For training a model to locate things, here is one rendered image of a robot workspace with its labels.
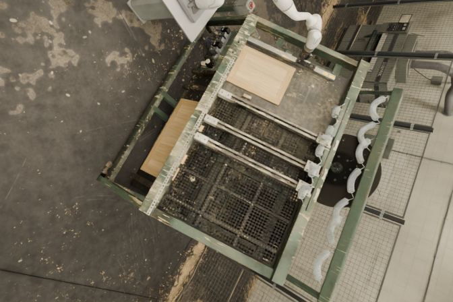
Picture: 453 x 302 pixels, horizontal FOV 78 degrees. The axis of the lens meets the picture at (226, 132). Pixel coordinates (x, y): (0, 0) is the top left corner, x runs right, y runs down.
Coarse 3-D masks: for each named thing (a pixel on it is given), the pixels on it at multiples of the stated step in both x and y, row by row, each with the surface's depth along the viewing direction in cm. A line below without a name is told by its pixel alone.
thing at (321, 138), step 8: (224, 96) 262; (232, 96) 264; (240, 104) 262; (248, 104) 264; (256, 112) 260; (264, 112) 262; (272, 120) 260; (280, 120) 261; (288, 128) 260; (296, 128) 261; (304, 128) 258; (304, 136) 259; (312, 136) 257; (320, 136) 253; (328, 136) 240; (328, 144) 251; (336, 144) 251
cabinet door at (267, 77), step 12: (240, 60) 278; (252, 60) 279; (264, 60) 280; (276, 60) 280; (240, 72) 275; (252, 72) 276; (264, 72) 277; (276, 72) 277; (288, 72) 278; (240, 84) 272; (252, 84) 273; (264, 84) 273; (276, 84) 274; (288, 84) 274; (264, 96) 270; (276, 96) 270
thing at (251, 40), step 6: (252, 42) 283; (258, 42) 282; (264, 48) 281; (270, 48) 281; (276, 54) 281; (282, 54) 280; (288, 54) 280; (288, 60) 281; (294, 60) 279; (300, 66) 281; (312, 72) 281; (318, 72) 277; (330, 78) 276
